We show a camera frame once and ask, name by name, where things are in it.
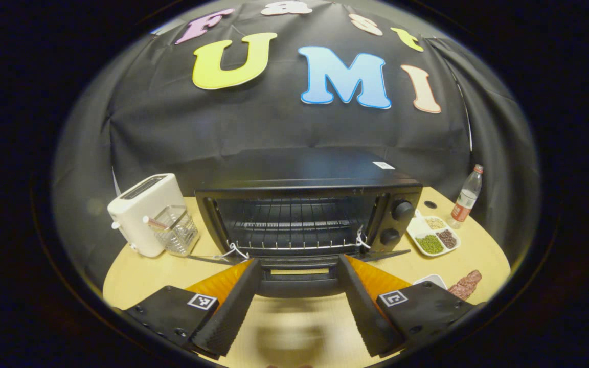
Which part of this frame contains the black backdrop cloth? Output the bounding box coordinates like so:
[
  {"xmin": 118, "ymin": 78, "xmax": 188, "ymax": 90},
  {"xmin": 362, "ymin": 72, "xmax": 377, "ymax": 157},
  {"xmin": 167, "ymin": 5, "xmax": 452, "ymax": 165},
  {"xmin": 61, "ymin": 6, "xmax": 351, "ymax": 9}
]
[{"xmin": 52, "ymin": 0, "xmax": 540, "ymax": 287}]

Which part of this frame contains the white divided plate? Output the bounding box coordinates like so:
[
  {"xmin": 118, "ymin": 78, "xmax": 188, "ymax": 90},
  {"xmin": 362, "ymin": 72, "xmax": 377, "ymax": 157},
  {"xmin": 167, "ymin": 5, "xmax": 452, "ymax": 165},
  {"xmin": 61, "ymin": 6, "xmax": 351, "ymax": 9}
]
[{"xmin": 406, "ymin": 210, "xmax": 462, "ymax": 256}]

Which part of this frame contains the green bean heap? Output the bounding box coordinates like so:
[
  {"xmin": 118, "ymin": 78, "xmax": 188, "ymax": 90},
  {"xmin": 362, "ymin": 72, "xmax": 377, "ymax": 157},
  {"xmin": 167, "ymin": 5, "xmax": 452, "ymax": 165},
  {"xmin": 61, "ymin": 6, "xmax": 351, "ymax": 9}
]
[{"xmin": 416, "ymin": 234, "xmax": 444, "ymax": 255}]

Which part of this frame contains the clear plastic bottle red label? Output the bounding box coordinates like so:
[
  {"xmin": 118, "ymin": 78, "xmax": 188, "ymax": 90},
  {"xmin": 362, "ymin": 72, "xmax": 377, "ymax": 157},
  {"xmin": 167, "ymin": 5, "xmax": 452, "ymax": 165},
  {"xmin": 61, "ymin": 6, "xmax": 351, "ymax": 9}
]
[{"xmin": 447, "ymin": 164, "xmax": 484, "ymax": 229}]

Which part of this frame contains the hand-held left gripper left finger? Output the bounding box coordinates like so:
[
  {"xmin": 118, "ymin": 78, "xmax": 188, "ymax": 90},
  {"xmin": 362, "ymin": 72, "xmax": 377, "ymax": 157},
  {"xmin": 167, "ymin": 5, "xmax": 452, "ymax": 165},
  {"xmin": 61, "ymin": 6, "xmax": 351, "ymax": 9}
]
[{"xmin": 123, "ymin": 258, "xmax": 263, "ymax": 358}]

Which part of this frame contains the dark red bean heap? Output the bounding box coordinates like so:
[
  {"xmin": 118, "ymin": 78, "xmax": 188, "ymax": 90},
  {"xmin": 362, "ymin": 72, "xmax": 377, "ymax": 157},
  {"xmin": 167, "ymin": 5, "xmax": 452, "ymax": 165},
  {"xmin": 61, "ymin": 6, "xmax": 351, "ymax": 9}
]
[{"xmin": 436, "ymin": 229, "xmax": 458, "ymax": 249}]

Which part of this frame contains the red meat steak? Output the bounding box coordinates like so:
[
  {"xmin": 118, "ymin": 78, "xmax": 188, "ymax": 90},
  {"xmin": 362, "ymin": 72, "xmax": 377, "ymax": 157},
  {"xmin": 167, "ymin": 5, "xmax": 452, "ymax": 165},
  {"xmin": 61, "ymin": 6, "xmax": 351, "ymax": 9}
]
[{"xmin": 448, "ymin": 270, "xmax": 483, "ymax": 301}]

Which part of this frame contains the white toaster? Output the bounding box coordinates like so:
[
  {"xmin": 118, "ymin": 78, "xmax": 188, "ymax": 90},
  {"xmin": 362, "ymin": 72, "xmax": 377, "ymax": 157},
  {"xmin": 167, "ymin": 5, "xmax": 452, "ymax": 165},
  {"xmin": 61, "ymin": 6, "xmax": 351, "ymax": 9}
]
[{"xmin": 107, "ymin": 173, "xmax": 188, "ymax": 258}]

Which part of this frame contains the white rectangular tray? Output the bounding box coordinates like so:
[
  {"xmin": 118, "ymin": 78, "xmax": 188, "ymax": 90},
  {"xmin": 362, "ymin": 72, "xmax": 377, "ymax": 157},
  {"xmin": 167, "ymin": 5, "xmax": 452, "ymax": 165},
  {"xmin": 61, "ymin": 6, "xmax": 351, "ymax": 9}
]
[{"xmin": 413, "ymin": 274, "xmax": 448, "ymax": 291}]

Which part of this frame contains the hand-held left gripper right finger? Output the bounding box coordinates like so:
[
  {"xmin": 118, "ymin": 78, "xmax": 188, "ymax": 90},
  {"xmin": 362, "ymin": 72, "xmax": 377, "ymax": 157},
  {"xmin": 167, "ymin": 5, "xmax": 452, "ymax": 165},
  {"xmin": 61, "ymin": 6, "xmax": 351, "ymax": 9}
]
[{"xmin": 338, "ymin": 254, "xmax": 479, "ymax": 358}]

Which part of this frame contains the black electric oven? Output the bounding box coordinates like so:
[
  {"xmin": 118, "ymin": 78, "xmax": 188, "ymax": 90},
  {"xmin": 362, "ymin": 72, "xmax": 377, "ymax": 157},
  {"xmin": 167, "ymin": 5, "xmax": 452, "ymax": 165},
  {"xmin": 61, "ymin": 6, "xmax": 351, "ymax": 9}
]
[{"xmin": 187, "ymin": 148, "xmax": 424, "ymax": 298}]

